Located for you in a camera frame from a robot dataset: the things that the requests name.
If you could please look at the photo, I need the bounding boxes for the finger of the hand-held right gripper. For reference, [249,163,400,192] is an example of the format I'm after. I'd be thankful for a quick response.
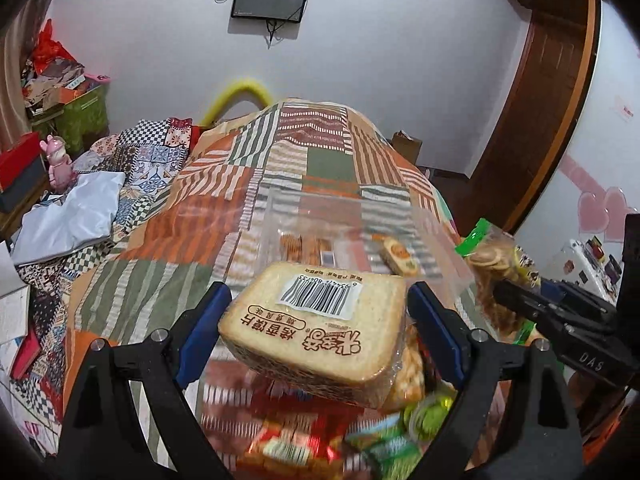
[492,279,571,333]
[540,278,618,323]

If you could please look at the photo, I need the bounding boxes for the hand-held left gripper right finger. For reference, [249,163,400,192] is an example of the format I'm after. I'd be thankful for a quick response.
[407,281,586,480]

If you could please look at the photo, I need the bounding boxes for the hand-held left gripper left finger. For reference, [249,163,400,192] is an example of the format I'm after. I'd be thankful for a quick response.
[59,281,236,480]

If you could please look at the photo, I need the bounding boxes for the green round cracker packet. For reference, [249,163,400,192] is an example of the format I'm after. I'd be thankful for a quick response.
[454,217,543,348]

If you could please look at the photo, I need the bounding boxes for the toasted bread slice packet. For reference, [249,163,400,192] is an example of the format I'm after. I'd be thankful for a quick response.
[218,261,407,409]

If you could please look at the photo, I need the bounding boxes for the clear plastic container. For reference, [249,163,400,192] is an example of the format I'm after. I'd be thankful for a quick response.
[249,180,478,311]

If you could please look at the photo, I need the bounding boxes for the white appliance with stickers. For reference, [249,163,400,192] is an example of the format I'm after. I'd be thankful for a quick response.
[547,237,623,293]

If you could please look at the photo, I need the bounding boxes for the small orange snack packet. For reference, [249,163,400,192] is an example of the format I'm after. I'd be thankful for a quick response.
[372,234,422,277]

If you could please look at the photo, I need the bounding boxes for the orange green patchwork blanket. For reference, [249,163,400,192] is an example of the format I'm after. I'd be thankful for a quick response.
[59,97,483,480]

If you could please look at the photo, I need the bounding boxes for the small biscuit packet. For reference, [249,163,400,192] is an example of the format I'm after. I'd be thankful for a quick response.
[276,231,337,267]

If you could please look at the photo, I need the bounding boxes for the checkered patterned quilt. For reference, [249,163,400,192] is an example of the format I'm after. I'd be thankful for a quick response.
[12,116,203,461]

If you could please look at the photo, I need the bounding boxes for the red book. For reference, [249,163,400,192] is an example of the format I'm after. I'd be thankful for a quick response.
[9,331,42,382]

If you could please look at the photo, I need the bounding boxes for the cardboard box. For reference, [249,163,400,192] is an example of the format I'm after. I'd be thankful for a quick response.
[391,131,424,163]

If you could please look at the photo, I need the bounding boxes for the white papers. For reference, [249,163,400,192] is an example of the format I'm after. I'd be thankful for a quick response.
[0,246,32,348]

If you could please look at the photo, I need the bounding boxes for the brown wooden door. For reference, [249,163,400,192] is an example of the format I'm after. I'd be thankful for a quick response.
[467,0,603,233]

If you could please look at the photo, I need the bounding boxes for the pink toy figure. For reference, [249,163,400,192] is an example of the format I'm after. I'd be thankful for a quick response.
[40,135,80,193]

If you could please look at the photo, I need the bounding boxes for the dark grey box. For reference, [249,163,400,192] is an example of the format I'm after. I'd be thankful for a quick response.
[0,161,52,214]

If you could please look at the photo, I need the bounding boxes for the yellow foam tube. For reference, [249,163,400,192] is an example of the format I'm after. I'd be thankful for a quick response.
[201,77,273,126]

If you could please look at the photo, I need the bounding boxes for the green storage box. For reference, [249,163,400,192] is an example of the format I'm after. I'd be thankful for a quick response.
[30,82,111,156]

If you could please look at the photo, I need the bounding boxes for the red box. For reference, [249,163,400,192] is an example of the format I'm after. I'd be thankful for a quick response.
[0,131,45,192]

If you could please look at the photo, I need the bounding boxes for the green box with clutter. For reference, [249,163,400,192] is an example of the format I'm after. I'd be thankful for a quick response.
[20,19,112,117]

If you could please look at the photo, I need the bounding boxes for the brown curtain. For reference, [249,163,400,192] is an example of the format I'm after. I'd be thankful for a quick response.
[0,0,68,136]

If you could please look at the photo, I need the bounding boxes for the pink heart wall stickers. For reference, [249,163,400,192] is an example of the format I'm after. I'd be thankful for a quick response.
[560,155,636,243]

